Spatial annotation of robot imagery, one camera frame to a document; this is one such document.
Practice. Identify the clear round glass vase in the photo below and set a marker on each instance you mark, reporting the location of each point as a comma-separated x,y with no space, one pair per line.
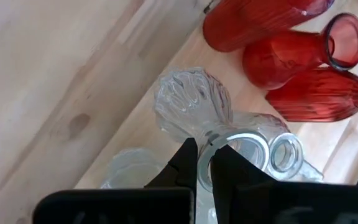
259,122

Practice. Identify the red round-bellied glass vase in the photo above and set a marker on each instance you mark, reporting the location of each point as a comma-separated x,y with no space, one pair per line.
278,59

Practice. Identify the wide clear ribbed glass vase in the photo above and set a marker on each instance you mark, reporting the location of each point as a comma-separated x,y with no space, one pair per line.
129,168

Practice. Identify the wide clear diamond-cut vase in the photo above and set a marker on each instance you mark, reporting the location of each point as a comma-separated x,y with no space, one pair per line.
194,99

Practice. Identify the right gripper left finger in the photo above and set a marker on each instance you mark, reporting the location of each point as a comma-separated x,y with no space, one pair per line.
135,208

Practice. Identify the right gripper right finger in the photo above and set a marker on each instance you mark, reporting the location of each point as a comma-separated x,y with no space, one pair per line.
275,205

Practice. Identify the clear diamond-cut square vase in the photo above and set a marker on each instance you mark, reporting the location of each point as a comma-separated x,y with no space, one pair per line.
312,174

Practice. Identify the red ribbed bottle vase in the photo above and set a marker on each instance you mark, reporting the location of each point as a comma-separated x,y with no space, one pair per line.
315,96

